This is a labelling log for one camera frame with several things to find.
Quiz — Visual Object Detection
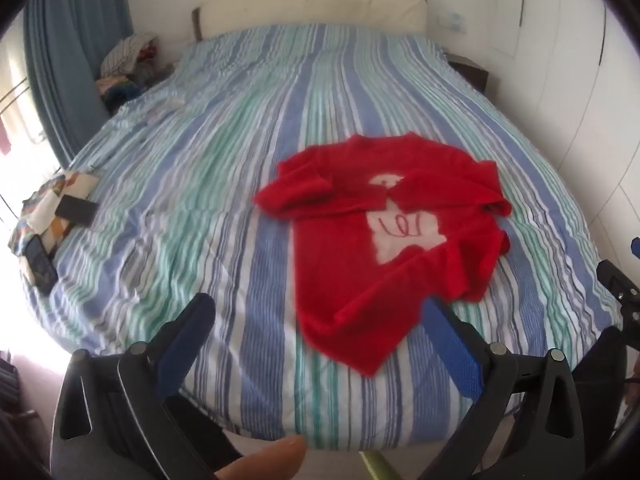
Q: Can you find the red knit sweater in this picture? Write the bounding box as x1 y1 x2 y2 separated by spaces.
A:
254 132 512 376

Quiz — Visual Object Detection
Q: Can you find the pile of clothes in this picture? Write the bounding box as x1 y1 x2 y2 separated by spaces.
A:
96 32 174 116

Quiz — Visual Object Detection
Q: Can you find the left hand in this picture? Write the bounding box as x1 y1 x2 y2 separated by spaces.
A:
215 436 307 480

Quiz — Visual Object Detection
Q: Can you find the black phone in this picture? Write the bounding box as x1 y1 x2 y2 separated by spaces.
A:
24 235 58 296

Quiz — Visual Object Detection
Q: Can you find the black wallet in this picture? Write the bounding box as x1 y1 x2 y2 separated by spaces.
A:
55 195 99 228

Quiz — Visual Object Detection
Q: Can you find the striped blue green bedspread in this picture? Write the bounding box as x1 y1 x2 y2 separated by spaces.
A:
29 25 617 450

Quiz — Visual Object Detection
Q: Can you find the patterned colourful cloth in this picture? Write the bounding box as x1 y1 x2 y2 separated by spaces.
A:
9 170 100 286

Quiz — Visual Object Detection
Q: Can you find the dark wooden nightstand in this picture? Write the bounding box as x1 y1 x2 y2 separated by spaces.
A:
446 53 489 93

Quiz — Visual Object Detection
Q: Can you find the white wardrobe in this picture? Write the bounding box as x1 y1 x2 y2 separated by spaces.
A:
488 0 639 281

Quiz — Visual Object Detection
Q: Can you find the blue curtain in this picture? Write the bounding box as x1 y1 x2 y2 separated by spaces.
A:
23 0 132 168

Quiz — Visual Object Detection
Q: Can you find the cream padded headboard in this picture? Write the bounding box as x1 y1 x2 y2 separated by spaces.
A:
191 0 428 41

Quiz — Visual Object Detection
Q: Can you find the wall socket panel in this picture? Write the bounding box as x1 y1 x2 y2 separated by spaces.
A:
437 12 464 34

